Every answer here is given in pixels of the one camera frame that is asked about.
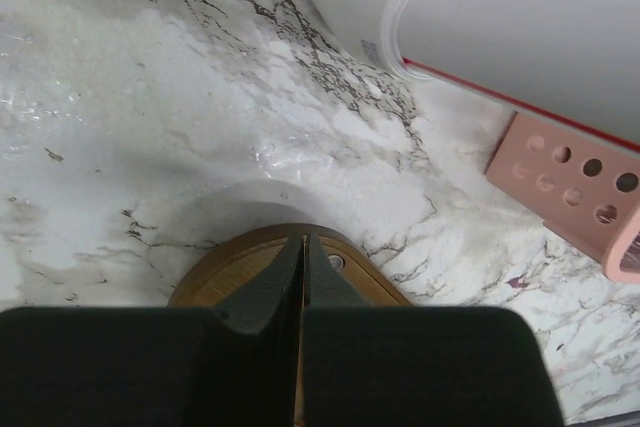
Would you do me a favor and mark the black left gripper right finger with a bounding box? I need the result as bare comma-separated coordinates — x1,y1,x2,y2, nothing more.
301,236,563,426

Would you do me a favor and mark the pink perforated plastic basket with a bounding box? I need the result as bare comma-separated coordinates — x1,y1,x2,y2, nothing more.
486,114,639,284

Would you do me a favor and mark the oval wooden tray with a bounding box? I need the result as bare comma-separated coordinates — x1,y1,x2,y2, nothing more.
168,223,409,426

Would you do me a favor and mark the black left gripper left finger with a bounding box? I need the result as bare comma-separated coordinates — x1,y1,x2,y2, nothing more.
1,236,304,426

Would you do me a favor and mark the white PVC pipe frame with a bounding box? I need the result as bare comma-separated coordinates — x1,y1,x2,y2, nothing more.
311,0,639,152

